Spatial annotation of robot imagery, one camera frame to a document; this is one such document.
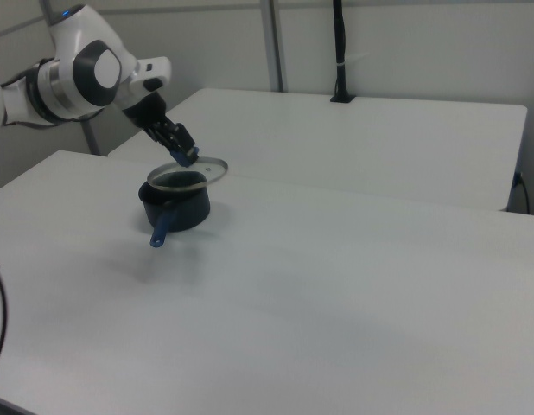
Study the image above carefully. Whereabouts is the white cable tie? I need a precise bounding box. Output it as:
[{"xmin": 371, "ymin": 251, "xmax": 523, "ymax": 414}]
[{"xmin": 337, "ymin": 52, "xmax": 367, "ymax": 68}]

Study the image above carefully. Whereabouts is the thick black cable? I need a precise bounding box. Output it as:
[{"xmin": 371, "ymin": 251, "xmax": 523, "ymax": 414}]
[{"xmin": 0, "ymin": 253, "xmax": 11, "ymax": 377}]

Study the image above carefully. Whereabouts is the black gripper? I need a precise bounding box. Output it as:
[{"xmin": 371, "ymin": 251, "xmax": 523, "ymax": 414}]
[{"xmin": 121, "ymin": 89, "xmax": 198, "ymax": 153}]

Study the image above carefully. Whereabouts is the dark saucepan with blue handle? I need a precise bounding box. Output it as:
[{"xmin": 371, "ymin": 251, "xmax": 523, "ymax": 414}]
[{"xmin": 137, "ymin": 170, "xmax": 211, "ymax": 249}]

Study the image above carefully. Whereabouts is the grey metal partition post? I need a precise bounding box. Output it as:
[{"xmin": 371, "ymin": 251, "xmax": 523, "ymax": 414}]
[{"xmin": 261, "ymin": 0, "xmax": 289, "ymax": 93}]

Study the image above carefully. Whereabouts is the black pole with clamp base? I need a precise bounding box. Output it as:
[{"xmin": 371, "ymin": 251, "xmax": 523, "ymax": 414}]
[{"xmin": 329, "ymin": 0, "xmax": 357, "ymax": 104}]

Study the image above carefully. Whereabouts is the glass lid with blue knob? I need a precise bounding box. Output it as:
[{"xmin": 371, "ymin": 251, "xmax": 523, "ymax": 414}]
[{"xmin": 146, "ymin": 146, "xmax": 230, "ymax": 192}]

